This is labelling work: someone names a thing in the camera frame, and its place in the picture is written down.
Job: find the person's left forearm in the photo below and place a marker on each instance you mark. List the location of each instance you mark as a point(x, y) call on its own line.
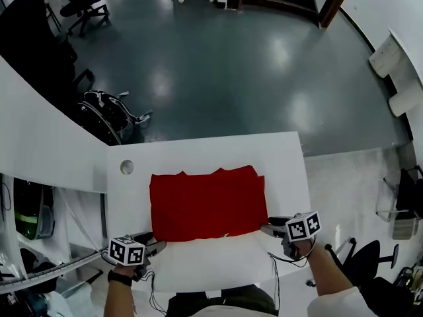
point(120, 296)

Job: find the red shirt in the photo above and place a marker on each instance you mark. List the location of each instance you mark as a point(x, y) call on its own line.
point(208, 203)

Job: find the person's right forearm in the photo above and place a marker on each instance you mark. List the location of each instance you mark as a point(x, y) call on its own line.
point(327, 269)

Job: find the white curved console table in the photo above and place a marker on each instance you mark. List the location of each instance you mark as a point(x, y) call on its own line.
point(403, 74)

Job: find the black swivel office chair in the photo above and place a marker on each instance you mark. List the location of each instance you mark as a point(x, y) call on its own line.
point(367, 259)

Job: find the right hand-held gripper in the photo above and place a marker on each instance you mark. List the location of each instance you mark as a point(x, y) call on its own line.
point(302, 226)

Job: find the white metal shelf rack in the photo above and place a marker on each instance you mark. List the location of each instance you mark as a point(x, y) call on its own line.
point(66, 264)

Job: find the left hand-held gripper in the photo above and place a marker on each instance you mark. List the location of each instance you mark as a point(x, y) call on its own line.
point(127, 251)

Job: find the black office chair with headrest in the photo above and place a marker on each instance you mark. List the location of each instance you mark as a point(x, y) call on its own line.
point(82, 7)

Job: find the brown wooden newel post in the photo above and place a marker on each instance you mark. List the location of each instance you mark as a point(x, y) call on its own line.
point(335, 2)

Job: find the black wristwatch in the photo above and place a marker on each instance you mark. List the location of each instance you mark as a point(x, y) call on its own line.
point(119, 277)

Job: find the black chrome-frame visitor chair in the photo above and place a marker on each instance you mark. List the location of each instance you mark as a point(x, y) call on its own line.
point(408, 193)

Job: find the teal black device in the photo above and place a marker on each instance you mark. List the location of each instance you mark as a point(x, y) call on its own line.
point(31, 304)

